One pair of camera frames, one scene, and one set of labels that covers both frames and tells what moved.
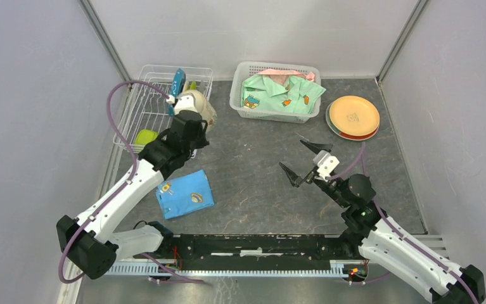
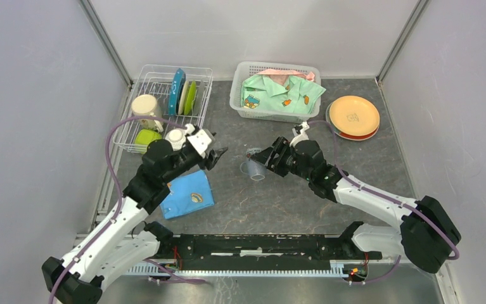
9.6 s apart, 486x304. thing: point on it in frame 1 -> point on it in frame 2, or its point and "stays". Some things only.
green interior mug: (206, 111) -> (146, 105)
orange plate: (355, 115) stays
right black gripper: (295, 180) -> (281, 146)
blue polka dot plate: (178, 85) stays
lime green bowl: (145, 136) stays
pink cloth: (281, 75) stays
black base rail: (258, 250) stays
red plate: (369, 135) stays
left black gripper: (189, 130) -> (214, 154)
